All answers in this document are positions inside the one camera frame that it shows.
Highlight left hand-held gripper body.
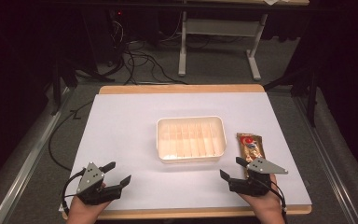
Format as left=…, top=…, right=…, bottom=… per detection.
left=75, top=161, right=123, bottom=206

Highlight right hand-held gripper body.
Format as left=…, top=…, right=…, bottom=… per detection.
left=227, top=157, right=289, bottom=198

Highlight golden brown snack packet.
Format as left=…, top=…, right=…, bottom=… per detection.
left=236, top=133, right=267, bottom=179

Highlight white plastic tray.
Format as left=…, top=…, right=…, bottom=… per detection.
left=156, top=115, right=227, bottom=165

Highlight person's left hand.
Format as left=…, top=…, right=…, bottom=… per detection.
left=65, top=182, right=112, bottom=224

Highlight person's right hand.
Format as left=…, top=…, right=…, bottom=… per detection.
left=238, top=173, right=286, bottom=224

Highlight white paper sheet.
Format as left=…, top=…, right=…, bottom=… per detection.
left=58, top=91, right=313, bottom=213

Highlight black stand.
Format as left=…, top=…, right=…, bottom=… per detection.
left=263, top=63, right=321, bottom=128
left=49, top=52, right=107, bottom=117

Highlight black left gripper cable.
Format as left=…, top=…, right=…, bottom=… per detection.
left=61, top=167, right=87, bottom=217

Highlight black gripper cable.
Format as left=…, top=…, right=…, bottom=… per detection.
left=258, top=177, right=289, bottom=219
left=61, top=167, right=87, bottom=217

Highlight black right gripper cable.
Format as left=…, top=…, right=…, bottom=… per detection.
left=258, top=177, right=289, bottom=219

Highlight black floor cable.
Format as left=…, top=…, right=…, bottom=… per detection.
left=48, top=100, right=94, bottom=173

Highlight metal floor rail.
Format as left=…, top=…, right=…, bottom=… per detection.
left=0, top=87, right=72, bottom=224
left=293, top=95, right=358, bottom=224

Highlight tangle of black cables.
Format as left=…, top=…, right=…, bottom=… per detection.
left=104, top=12, right=189, bottom=86

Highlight white table frame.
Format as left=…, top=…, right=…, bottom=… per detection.
left=177, top=0, right=311, bottom=82

